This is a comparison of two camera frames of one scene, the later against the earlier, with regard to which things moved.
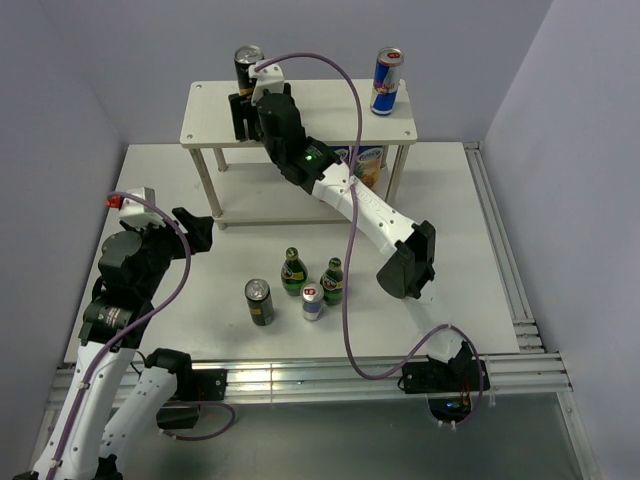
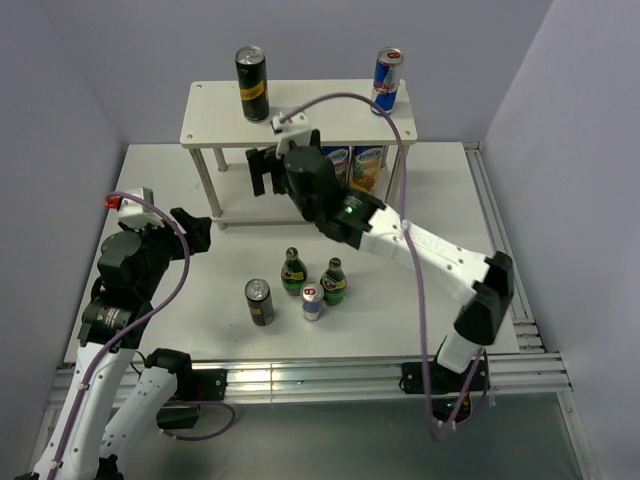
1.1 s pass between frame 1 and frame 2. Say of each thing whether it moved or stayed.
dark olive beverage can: stayed
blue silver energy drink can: stayed
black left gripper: stayed
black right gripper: moved
